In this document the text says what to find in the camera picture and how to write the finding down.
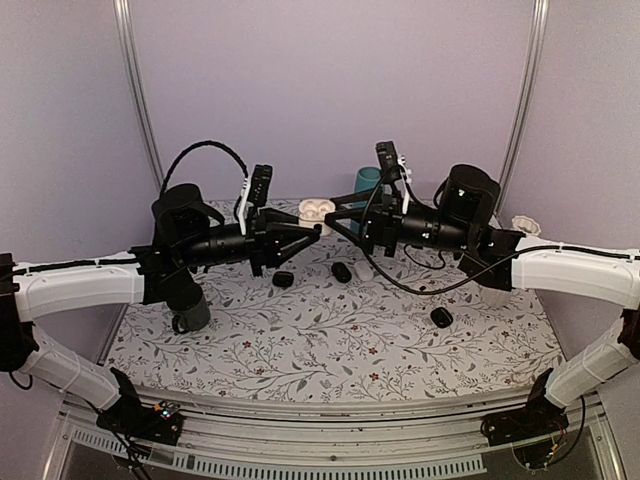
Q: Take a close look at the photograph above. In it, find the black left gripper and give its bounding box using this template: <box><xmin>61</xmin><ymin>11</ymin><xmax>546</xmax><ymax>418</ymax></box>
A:
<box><xmin>178</xmin><ymin>207</ymin><xmax>320</xmax><ymax>275</ymax></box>

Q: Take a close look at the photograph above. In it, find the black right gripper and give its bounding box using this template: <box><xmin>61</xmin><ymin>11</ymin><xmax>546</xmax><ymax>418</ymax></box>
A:
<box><xmin>326</xmin><ymin>185</ymin><xmax>474</xmax><ymax>256</ymax></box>

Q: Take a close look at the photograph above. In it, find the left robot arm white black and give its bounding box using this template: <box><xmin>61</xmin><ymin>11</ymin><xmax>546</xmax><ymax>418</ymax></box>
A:
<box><xmin>1</xmin><ymin>183</ymin><xmax>322</xmax><ymax>434</ymax></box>

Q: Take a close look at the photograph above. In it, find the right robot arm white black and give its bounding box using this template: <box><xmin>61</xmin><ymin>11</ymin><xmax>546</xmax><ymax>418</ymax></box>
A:
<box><xmin>324</xmin><ymin>164</ymin><xmax>639</xmax><ymax>436</ymax></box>

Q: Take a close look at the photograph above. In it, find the black earbud case left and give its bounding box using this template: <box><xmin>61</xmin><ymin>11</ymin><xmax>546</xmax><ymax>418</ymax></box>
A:
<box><xmin>272</xmin><ymin>270</ymin><xmax>295</xmax><ymax>289</ymax></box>

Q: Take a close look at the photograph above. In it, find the black earbud case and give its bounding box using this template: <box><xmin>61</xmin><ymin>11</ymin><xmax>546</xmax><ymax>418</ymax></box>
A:
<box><xmin>430</xmin><ymin>307</ymin><xmax>453</xmax><ymax>329</ymax></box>
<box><xmin>272</xmin><ymin>270</ymin><xmax>295</xmax><ymax>289</ymax></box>
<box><xmin>331</xmin><ymin>262</ymin><xmax>352</xmax><ymax>284</ymax></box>

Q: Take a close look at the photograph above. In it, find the black earbud case centre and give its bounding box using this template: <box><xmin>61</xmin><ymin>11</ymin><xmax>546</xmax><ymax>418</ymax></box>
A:
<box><xmin>331</xmin><ymin>262</ymin><xmax>352</xmax><ymax>284</ymax></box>

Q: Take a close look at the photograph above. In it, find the white closed earbud case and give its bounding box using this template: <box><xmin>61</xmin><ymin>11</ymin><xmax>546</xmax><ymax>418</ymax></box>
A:
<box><xmin>353</xmin><ymin>260</ymin><xmax>375</xmax><ymax>282</ymax></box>

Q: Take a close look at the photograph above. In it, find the black earbud case right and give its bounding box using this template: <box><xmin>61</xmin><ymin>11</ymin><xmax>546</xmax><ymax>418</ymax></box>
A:
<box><xmin>430</xmin><ymin>307</ymin><xmax>453</xmax><ymax>329</ymax></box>

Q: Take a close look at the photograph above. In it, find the teal tall cup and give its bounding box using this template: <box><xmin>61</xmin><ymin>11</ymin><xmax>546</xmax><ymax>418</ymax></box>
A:
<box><xmin>350</xmin><ymin>166</ymin><xmax>381</xmax><ymax>234</ymax></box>

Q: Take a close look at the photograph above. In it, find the dark grey mug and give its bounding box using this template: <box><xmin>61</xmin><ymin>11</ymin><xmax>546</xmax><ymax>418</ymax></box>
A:
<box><xmin>171</xmin><ymin>298</ymin><xmax>211</xmax><ymax>334</ymax></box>

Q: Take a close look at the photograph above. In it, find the white ribbed vase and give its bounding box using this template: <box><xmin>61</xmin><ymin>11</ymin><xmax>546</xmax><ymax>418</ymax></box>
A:
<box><xmin>484</xmin><ymin>214</ymin><xmax>543</xmax><ymax>307</ymax></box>

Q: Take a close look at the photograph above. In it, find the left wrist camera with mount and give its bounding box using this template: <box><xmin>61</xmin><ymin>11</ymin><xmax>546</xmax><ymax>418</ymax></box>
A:
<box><xmin>234</xmin><ymin>164</ymin><xmax>273</xmax><ymax>235</ymax></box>

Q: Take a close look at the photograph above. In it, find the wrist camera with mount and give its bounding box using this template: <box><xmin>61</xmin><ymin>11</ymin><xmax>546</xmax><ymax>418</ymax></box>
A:
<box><xmin>234</xmin><ymin>164</ymin><xmax>273</xmax><ymax>235</ymax></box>
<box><xmin>375</xmin><ymin>141</ymin><xmax>412</xmax><ymax>214</ymax></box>

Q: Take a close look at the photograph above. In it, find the right black cable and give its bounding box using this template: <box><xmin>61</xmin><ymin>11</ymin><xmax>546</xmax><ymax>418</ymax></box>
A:
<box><xmin>360</xmin><ymin>167</ymin><xmax>566</xmax><ymax>296</ymax></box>

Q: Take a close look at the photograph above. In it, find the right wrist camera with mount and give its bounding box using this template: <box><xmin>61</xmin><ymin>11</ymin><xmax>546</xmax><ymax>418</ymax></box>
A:
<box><xmin>375</xmin><ymin>141</ymin><xmax>412</xmax><ymax>214</ymax></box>

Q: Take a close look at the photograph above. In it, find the left black braided cable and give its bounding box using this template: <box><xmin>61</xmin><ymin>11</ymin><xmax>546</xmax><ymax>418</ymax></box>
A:
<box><xmin>157</xmin><ymin>140</ymin><xmax>250</xmax><ymax>201</ymax></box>

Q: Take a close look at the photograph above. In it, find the aluminium front rail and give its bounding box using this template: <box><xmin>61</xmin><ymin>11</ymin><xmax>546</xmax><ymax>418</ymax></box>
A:
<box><xmin>43</xmin><ymin>387</ymin><xmax>632</xmax><ymax>479</ymax></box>

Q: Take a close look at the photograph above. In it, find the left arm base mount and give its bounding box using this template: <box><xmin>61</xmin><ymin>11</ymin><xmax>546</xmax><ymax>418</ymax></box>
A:
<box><xmin>96</xmin><ymin>368</ymin><xmax>185</xmax><ymax>446</ymax></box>

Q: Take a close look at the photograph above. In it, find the left aluminium frame post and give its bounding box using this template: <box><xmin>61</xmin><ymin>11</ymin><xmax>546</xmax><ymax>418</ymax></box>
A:
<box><xmin>113</xmin><ymin>0</ymin><xmax>164</xmax><ymax>192</ymax></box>

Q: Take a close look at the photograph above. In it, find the aluminium frame post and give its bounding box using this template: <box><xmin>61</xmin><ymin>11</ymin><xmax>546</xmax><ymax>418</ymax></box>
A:
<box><xmin>113</xmin><ymin>0</ymin><xmax>164</xmax><ymax>192</ymax></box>
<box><xmin>500</xmin><ymin>0</ymin><xmax>549</xmax><ymax>192</ymax></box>

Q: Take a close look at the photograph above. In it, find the right aluminium frame post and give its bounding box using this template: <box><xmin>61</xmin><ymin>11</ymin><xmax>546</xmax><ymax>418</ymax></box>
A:
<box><xmin>500</xmin><ymin>0</ymin><xmax>549</xmax><ymax>192</ymax></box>

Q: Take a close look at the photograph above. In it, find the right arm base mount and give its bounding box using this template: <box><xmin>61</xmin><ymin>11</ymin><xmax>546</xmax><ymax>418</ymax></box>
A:
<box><xmin>480</xmin><ymin>368</ymin><xmax>569</xmax><ymax>470</ymax></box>

